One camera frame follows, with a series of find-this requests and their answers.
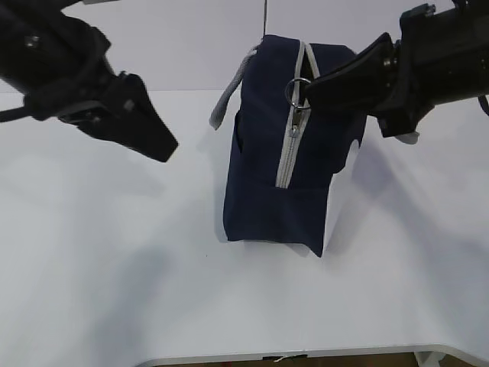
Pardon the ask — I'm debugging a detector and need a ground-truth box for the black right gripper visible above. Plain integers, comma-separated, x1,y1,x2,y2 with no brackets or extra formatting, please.
304,1,488,138

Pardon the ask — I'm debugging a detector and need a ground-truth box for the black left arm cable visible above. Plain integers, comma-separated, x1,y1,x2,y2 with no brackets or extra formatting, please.
0,106,30,123

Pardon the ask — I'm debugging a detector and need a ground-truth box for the white table leg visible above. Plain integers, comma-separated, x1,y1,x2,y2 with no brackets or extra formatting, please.
413,344,447,367

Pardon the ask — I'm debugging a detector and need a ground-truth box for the navy blue lunch bag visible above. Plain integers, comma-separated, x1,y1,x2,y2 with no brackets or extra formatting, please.
209,34,366,256

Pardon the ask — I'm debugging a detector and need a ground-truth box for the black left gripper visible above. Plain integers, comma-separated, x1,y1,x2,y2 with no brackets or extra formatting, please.
1,1,179,163

